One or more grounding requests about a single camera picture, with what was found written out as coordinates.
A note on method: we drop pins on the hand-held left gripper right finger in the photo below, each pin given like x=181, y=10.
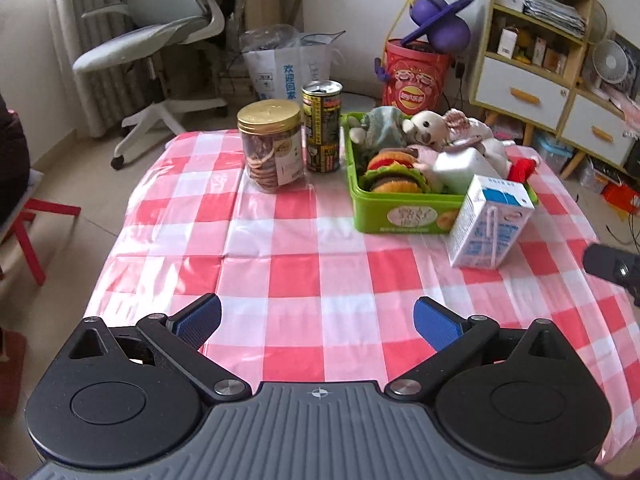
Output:
x=435, y=325

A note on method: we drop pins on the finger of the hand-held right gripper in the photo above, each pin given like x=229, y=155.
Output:
x=607, y=262

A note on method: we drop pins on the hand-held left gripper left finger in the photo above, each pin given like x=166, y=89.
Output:
x=200, y=317

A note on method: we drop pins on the green plastic bin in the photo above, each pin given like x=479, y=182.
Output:
x=400, y=217

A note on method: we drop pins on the white sponge block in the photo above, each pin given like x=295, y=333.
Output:
x=465, y=167

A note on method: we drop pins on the teal fluffy cloth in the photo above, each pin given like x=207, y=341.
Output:
x=385, y=127

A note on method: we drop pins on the red box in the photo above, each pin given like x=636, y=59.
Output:
x=619, y=196

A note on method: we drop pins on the clear storage box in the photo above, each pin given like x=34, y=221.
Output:
x=591, y=175

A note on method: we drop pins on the blue white milk carton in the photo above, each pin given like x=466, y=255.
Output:
x=480, y=230

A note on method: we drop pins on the red white checkered tablecloth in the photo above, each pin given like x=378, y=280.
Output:
x=300, y=260

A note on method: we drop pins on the blue-lidded storage box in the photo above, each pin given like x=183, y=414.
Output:
x=550, y=152

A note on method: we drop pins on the red plush toy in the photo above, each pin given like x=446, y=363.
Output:
x=522, y=170

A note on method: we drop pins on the low wooden drawer cabinet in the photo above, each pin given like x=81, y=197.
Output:
x=595, y=132

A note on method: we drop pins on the white fluffy cloth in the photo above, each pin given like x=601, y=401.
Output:
x=495, y=152

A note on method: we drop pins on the plush burger toy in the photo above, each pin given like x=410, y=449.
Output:
x=395, y=170

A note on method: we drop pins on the gold-lidded cookie jar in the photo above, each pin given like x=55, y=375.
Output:
x=272, y=150

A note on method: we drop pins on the red stool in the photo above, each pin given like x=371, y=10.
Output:
x=30, y=240

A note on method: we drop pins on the beige plush mouse toy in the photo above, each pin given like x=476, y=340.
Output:
x=425, y=127

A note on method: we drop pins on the tall wooden shelf cabinet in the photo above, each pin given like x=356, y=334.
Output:
x=520, y=85

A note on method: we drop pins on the white desk fan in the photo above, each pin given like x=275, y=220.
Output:
x=610, y=62

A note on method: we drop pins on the black drink can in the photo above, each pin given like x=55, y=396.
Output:
x=322, y=130

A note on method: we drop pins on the red snack bucket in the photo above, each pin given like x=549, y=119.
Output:
x=415, y=90

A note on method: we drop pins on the black power adapter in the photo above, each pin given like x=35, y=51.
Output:
x=459, y=69

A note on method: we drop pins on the dark cloth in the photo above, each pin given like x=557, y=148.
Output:
x=12, y=160

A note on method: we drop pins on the white paper bag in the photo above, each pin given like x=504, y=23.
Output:
x=280, y=75

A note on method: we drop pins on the stack of grey packets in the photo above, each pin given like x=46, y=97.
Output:
x=555, y=12

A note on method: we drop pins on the purple bounce ball toy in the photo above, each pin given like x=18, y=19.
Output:
x=450, y=35

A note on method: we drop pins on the white office chair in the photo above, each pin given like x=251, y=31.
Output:
x=150, y=40

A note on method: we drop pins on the clear plastic bag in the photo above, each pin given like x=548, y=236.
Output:
x=267, y=37

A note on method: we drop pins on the black picture frame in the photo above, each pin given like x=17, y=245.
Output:
x=634, y=55

